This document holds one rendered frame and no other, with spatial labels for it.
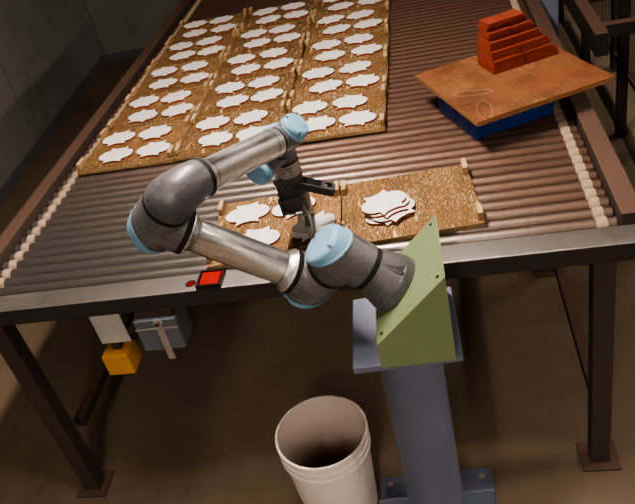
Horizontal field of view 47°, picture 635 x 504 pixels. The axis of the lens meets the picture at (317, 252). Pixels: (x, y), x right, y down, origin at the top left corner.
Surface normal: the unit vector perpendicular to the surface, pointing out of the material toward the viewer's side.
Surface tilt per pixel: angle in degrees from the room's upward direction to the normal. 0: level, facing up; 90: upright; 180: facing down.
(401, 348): 90
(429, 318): 90
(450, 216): 0
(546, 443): 0
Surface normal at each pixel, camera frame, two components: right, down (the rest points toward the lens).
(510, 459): -0.21, -0.80
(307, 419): 0.38, 0.42
